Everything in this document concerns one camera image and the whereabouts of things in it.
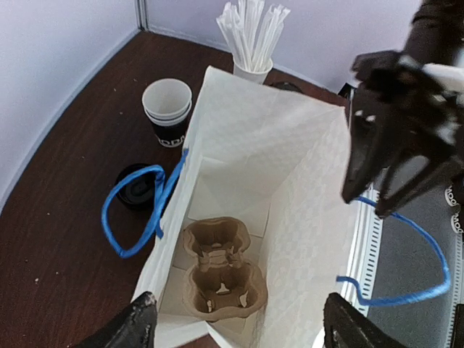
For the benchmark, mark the bundle of wrapped white straws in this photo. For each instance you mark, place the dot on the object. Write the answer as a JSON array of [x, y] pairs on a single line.
[[252, 31]]

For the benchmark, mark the stack of black lids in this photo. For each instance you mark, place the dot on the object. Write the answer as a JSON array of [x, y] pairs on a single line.
[[138, 195]]

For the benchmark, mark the white cup holding straws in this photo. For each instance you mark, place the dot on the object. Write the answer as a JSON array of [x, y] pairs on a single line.
[[255, 77]]

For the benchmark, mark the blue checkered paper bag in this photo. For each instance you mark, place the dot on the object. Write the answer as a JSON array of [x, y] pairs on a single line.
[[275, 160]]

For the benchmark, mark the stack of paper coffee cups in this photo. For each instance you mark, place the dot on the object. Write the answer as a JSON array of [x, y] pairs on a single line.
[[167, 104]]

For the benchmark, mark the aluminium front rail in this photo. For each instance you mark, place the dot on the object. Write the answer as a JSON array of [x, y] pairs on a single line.
[[365, 248]]

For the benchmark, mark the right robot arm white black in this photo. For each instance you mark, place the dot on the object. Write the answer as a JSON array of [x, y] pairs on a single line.
[[436, 35]]

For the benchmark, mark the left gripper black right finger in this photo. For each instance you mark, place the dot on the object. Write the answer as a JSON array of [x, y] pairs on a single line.
[[344, 326]]

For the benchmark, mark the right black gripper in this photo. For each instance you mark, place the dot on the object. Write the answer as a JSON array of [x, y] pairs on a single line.
[[406, 127]]

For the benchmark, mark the single black paper coffee cup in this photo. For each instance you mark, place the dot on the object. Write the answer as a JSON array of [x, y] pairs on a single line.
[[454, 198]]

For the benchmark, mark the left aluminium frame post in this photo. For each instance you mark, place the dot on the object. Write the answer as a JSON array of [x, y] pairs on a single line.
[[142, 15]]

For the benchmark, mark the brown cardboard cup carrier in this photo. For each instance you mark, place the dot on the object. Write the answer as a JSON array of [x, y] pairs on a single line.
[[222, 283]]

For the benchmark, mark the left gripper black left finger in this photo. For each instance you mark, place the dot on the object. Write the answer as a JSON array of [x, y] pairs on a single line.
[[134, 326]]

